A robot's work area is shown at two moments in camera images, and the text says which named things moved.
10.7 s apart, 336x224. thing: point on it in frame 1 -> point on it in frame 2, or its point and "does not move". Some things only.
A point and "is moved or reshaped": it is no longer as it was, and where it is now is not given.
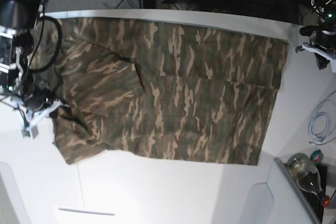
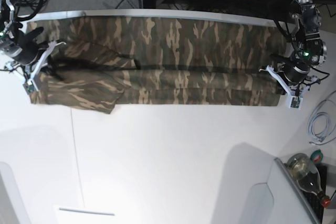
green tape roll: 316,156 does not move
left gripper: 35,99 -> 28,53
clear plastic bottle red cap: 306,174 does not move
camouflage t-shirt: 166,90 is moved or reshaped
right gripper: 326,41 -> 297,73
